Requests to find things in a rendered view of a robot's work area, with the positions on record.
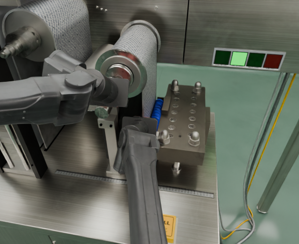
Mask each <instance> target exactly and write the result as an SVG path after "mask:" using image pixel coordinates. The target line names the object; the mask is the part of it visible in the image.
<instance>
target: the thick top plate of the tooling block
mask: <svg viewBox="0 0 299 244"><path fill-rule="evenodd" d="M178 87H179V90H177V91H172V90H171V89H170V88H171V84H169V85H168V89H167V93H166V96H168V97H171V102H170V107H169V111H168V114H161V117H160V121H159V125H158V129H157V132H159V136H160V133H161V131H162V130H167V131H168V133H169V139H170V143H169V144H167V145H162V144H160V148H159V151H158V153H157V160H163V161H170V162H178V163H185V164H192V165H199V166H202V165H203V161H204V156H205V87H201V90H202V92H201V93H194V92H193V89H194V86H189V85H178ZM194 131H197V132H198V133H199V137H200V141H199V142H200V145H199V146H196V147H193V146H190V145H189V139H190V136H191V133H192V132H194Z"/></svg>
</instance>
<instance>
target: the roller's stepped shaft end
mask: <svg viewBox="0 0 299 244"><path fill-rule="evenodd" d="M22 51H23V45H22V44H21V42H19V41H18V40H12V41H10V42H9V43H7V44H6V45H5V46H4V47H3V48H2V49H1V51H0V57H1V58H4V59H6V58H10V57H12V56H16V55H17V54H19V53H20V52H22Z"/></svg>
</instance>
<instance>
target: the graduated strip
mask: <svg viewBox="0 0 299 244"><path fill-rule="evenodd" d="M55 174H58V175H64V176H70V177H77V178H83V179H89V180H96V181H102V182H109V183H117V184H124V185H127V180H126V179H119V178H113V177H106V176H100V175H93V174H87V173H80V172H74V171H68V170H61V169H57V170H56V171H55ZM158 189H159V190H161V191H168V192H174V193H180V194H187V195H193V196H200V197H206V198H214V193H212V192H206V191H199V190H193V189H186V188H180V187H173V186H167V185H160V184H158Z"/></svg>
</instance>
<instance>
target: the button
mask: <svg viewBox="0 0 299 244"><path fill-rule="evenodd" d="M163 219H164V225H165V230H166V236H167V242H168V243H173V241H174V232H175V223H176V216H174V215H168V214H163Z"/></svg>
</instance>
